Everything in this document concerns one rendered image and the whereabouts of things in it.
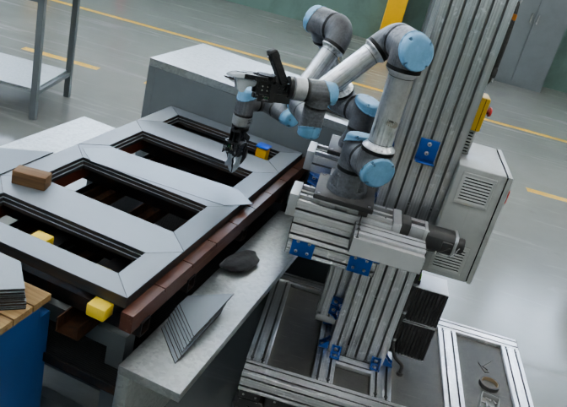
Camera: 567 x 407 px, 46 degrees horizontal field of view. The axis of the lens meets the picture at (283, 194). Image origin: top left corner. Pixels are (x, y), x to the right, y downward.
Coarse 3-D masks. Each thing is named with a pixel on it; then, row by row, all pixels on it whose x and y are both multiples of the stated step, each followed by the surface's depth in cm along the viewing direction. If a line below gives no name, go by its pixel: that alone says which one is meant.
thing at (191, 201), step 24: (168, 120) 327; (192, 120) 334; (96, 144) 281; (120, 144) 290; (168, 144) 303; (72, 168) 261; (96, 168) 266; (240, 168) 295; (288, 168) 312; (144, 192) 260; (168, 192) 258; (48, 216) 223; (96, 240) 219; (48, 264) 198; (168, 264) 212; (96, 288) 194; (144, 288) 201
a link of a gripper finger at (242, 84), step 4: (232, 72) 203; (236, 72) 203; (240, 72) 204; (236, 76) 202; (240, 76) 202; (244, 76) 202; (236, 80) 204; (240, 80) 203; (244, 80) 204; (248, 80) 204; (252, 80) 205; (240, 84) 204; (244, 84) 204; (248, 84) 204; (252, 84) 205; (240, 88) 204; (244, 88) 205
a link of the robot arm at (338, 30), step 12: (336, 24) 257; (348, 24) 258; (336, 36) 255; (348, 36) 257; (324, 48) 257; (336, 48) 256; (312, 60) 259; (324, 60) 257; (312, 72) 257; (324, 72) 258; (276, 108) 259; (288, 108) 257; (288, 120) 255
